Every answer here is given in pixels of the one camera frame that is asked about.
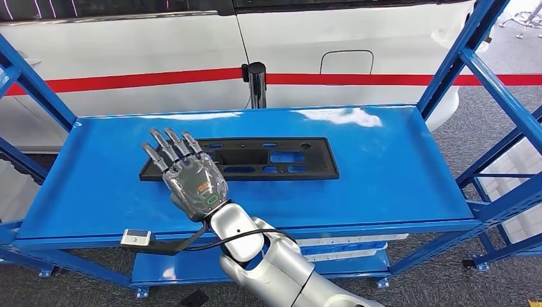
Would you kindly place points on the black robot left foot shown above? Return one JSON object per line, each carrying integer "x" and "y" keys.
{"x": 194, "y": 298}

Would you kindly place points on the blue plastic crate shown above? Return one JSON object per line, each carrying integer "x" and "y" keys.
{"x": 338, "y": 248}

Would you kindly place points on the white plastic crate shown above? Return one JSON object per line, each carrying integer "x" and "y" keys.
{"x": 351, "y": 240}
{"x": 338, "y": 255}
{"x": 521, "y": 159}
{"x": 10, "y": 195}

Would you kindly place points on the white car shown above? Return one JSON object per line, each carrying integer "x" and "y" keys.
{"x": 127, "y": 46}

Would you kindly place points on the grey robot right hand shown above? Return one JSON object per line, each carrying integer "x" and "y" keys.
{"x": 195, "y": 182}

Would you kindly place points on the chrome chair base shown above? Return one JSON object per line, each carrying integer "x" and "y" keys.
{"x": 525, "y": 19}

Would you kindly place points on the black chrome stanchion post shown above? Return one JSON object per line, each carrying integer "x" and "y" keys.
{"x": 257, "y": 84}

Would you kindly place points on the black plastic panel part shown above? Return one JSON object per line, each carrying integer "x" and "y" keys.
{"x": 328, "y": 157}

